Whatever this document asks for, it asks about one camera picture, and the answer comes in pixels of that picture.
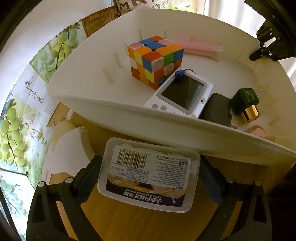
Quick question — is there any black plug charger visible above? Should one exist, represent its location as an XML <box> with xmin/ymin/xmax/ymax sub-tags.
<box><xmin>199</xmin><ymin>93</ymin><xmax>238</xmax><ymax>129</ymax></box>

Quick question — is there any pink round tape dispenser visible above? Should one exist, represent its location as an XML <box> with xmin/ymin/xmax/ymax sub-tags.
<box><xmin>244</xmin><ymin>125</ymin><xmax>267</xmax><ymax>138</ymax></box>

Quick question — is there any multicolour puzzle cube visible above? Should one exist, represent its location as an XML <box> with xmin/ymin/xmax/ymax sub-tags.
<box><xmin>127</xmin><ymin>36</ymin><xmax>184</xmax><ymax>90</ymax></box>

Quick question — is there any green grape printed cardboard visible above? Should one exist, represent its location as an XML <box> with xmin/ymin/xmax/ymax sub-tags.
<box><xmin>1</xmin><ymin>21</ymin><xmax>87</xmax><ymax>240</ymax></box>

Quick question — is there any white children's digital camera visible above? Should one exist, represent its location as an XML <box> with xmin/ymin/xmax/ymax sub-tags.
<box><xmin>144</xmin><ymin>68</ymin><xmax>214</xmax><ymax>118</ymax></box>

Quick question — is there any green bottle with gold cap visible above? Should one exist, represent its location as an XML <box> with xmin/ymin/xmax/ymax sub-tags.
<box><xmin>230</xmin><ymin>88</ymin><xmax>261</xmax><ymax>123</ymax></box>

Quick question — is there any white cloud-shaped board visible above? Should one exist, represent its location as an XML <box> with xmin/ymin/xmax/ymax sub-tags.
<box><xmin>45</xmin><ymin>119</ymin><xmax>95</xmax><ymax>176</ymax></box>

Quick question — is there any clear floss pick box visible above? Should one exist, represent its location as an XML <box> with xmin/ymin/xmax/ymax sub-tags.
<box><xmin>97</xmin><ymin>138</ymin><xmax>201</xmax><ymax>213</ymax></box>

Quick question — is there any white plastic storage bin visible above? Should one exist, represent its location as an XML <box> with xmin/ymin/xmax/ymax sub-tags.
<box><xmin>48</xmin><ymin>9</ymin><xmax>295</xmax><ymax>165</ymax></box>

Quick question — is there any letter print canvas bag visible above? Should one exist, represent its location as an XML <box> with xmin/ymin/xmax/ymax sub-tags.
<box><xmin>113</xmin><ymin>0</ymin><xmax>170</xmax><ymax>15</ymax></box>

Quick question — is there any brown printed cardboard piece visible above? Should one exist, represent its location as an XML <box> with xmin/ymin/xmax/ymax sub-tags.
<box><xmin>81</xmin><ymin>6</ymin><xmax>119</xmax><ymax>37</ymax></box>

